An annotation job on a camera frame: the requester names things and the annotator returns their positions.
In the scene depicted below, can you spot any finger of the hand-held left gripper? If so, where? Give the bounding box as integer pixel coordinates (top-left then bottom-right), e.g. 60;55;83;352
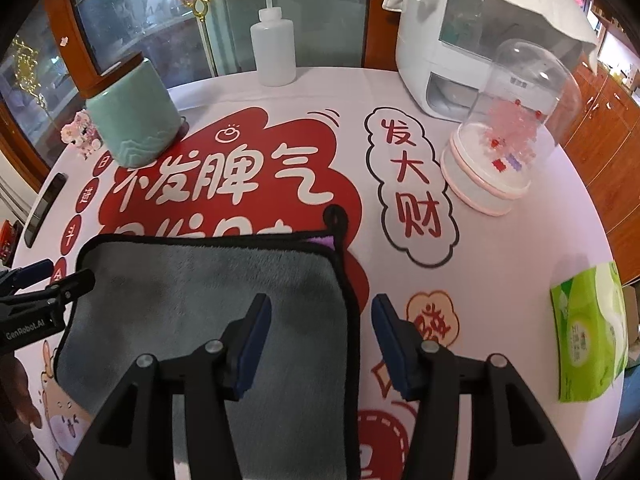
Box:
49;268;97;307
0;258;56;293

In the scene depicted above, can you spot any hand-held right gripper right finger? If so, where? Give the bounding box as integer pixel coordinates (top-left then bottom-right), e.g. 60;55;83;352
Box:
371;293;577;480

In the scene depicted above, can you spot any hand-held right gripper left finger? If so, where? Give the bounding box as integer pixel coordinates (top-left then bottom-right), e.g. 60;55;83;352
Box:
63;292;273;480

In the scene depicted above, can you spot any grey towel with black edge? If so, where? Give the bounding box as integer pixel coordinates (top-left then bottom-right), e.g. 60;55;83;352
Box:
54;205;362;480

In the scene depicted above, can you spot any red packet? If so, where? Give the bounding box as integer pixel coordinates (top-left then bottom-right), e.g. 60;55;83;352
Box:
0;220;24;267

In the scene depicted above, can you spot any black smartphone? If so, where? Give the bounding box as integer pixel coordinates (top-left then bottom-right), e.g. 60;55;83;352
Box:
22;172;69;248

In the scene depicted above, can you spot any small pink figurine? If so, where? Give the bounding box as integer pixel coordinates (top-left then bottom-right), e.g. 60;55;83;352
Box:
60;111;102;161

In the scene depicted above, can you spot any green ceramic cup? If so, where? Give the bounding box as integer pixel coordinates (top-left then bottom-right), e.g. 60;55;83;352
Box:
85;57;182;168

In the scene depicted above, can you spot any green tissue pack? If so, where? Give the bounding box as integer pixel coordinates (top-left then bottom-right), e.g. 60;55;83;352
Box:
550;261;630;404

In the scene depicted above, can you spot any glass dome with pink flower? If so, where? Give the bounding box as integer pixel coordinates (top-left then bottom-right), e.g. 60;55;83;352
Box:
440;37;584;218

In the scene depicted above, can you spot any printed red and white tablecloth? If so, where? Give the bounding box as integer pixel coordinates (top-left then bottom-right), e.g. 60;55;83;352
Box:
10;64;627;480

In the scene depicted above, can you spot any wooden glass display cabinet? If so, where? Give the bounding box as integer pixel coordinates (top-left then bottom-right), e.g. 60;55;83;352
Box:
0;0;391;171

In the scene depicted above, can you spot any white countertop appliance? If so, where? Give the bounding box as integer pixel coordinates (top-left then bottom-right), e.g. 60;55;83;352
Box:
395;0;551;122

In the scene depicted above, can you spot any wooden drawer cabinet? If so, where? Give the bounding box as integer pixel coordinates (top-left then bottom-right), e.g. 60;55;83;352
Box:
560;25;640;286

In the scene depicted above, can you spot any white squeeze wash bottle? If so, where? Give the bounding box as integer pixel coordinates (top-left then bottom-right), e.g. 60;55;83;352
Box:
250;0;312;87

